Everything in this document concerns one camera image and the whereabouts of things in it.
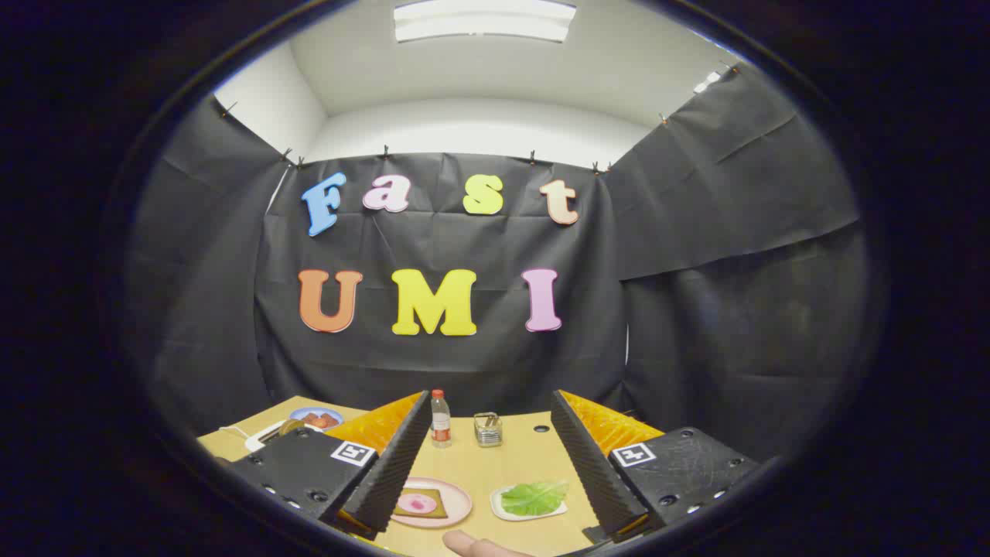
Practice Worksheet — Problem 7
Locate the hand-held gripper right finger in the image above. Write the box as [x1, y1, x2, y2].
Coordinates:
[550, 389, 763, 544]

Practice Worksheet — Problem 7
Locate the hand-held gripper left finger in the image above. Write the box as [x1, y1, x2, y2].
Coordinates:
[230, 391, 432, 541]

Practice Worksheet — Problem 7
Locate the green lettuce leaf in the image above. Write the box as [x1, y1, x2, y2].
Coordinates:
[500, 480, 570, 517]

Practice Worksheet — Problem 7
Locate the bread slice with ham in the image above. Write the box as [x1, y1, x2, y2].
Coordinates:
[393, 488, 449, 520]

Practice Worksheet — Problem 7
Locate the clear plastic water bottle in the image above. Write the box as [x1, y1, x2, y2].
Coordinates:
[430, 389, 452, 449]

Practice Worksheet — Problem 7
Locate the pink plate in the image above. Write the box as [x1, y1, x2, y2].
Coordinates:
[391, 477, 473, 529]

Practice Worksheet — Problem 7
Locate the white square plate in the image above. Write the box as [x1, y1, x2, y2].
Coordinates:
[490, 484, 569, 522]

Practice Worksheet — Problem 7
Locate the blue plate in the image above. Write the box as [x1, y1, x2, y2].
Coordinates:
[288, 407, 344, 431]

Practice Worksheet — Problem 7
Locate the black backdrop cloth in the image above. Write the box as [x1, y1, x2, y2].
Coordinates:
[128, 66, 871, 465]

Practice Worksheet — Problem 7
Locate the white toaster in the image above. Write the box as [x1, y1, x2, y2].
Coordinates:
[245, 420, 326, 453]

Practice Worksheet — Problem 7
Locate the ceiling light panel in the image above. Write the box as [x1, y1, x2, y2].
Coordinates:
[393, 0, 578, 43]

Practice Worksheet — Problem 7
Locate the metal wire utensil basket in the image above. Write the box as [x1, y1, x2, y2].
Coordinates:
[473, 412, 504, 448]

